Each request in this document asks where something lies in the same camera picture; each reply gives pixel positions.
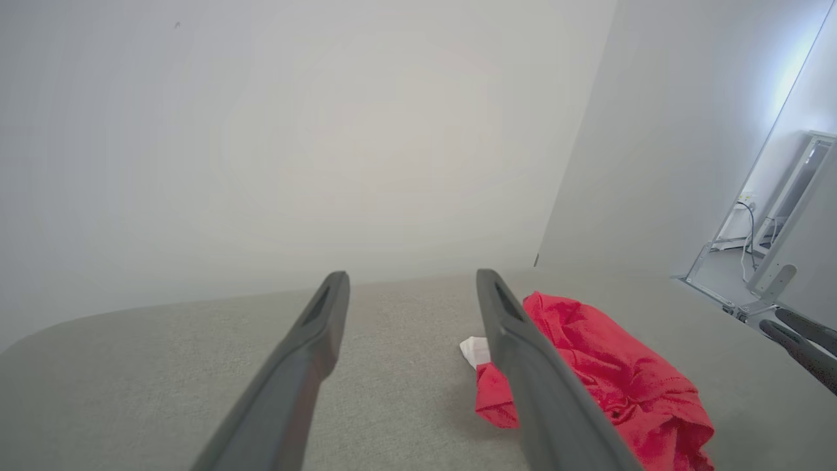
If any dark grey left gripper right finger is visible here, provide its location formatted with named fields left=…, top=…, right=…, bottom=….
left=476, top=269, right=645, bottom=471

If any thin black cable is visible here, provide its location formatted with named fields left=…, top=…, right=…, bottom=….
left=737, top=201, right=760, bottom=270

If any white metal desk frame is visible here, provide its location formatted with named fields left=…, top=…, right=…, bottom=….
left=674, top=131, right=837, bottom=321

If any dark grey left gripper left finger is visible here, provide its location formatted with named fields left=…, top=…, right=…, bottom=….
left=192, top=271, right=350, bottom=471

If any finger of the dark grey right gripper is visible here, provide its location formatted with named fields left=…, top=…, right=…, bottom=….
left=775, top=307, right=837, bottom=357
left=759, top=319, right=837, bottom=396

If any red and white shirt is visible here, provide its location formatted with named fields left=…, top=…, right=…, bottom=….
left=460, top=291, right=715, bottom=471

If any thin white cable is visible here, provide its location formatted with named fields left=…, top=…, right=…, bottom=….
left=740, top=218, right=779, bottom=283

